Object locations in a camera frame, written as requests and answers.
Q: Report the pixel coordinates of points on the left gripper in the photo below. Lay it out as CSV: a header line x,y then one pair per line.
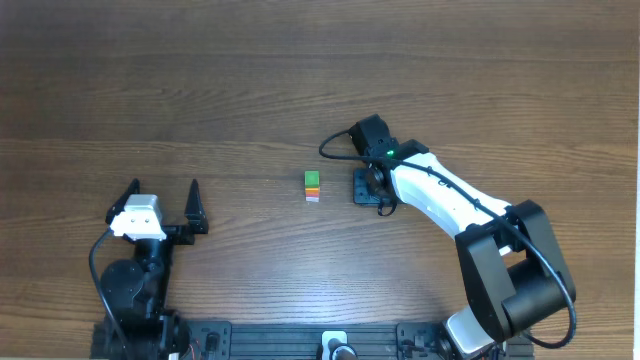
x,y
180,235

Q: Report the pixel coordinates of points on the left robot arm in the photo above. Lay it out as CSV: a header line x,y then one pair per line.
x,y
130,290

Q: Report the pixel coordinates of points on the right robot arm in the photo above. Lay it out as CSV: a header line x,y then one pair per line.
x,y
440,195

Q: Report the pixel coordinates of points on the orange cube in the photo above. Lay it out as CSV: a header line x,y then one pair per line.
x,y
312,191

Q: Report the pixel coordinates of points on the green cube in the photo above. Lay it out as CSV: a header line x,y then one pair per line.
x,y
312,178

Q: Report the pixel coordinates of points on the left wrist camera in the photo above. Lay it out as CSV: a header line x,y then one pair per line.
x,y
140,217

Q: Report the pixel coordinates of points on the mounting rail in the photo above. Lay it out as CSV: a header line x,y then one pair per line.
x,y
280,340

